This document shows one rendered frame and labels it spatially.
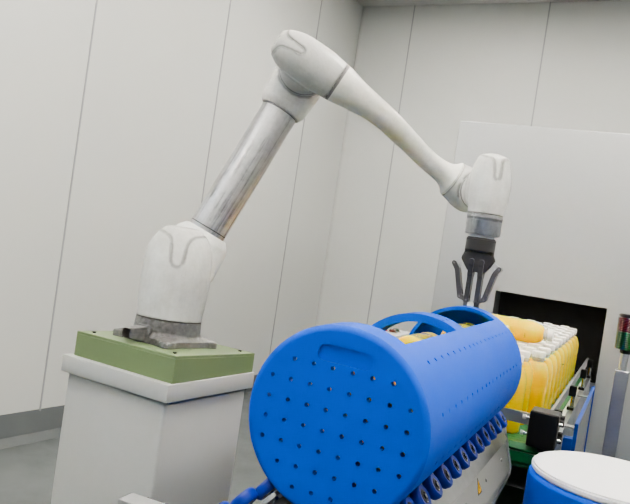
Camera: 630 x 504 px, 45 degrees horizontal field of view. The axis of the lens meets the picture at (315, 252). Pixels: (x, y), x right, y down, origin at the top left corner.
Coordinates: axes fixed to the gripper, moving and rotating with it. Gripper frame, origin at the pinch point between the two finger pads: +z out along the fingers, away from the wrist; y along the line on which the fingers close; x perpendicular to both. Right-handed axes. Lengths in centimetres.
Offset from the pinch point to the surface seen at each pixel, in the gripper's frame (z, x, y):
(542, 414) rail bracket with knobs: 20.9, -1.5, -21.2
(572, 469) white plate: 17, 62, -33
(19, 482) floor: 121, -80, 211
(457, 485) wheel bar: 28, 50, -13
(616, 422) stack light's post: 25, -37, -38
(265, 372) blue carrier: 7, 92, 11
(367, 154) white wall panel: -88, -434, 197
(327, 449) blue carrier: 15, 92, -1
